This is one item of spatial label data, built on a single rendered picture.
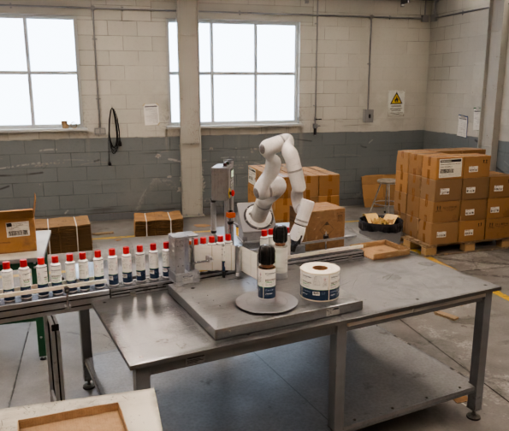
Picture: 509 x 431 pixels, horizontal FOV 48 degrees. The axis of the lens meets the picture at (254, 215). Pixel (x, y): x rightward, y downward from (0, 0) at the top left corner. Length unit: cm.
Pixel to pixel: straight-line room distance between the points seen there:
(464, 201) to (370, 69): 330
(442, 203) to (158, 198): 412
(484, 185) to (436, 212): 68
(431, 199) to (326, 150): 291
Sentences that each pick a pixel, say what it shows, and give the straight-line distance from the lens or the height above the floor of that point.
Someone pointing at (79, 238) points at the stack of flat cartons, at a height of 16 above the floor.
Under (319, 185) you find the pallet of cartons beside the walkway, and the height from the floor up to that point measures 77.
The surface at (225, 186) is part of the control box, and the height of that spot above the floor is 137.
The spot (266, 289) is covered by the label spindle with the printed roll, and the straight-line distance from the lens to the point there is 281.
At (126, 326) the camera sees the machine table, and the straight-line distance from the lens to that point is 282.
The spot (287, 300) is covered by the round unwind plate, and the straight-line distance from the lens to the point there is 289.
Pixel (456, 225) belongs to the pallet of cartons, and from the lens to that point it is 704.
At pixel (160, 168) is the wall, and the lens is 866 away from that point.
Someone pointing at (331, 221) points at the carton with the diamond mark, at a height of 104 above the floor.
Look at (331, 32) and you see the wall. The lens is 928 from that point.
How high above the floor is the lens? 193
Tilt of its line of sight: 13 degrees down
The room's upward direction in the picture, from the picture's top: straight up
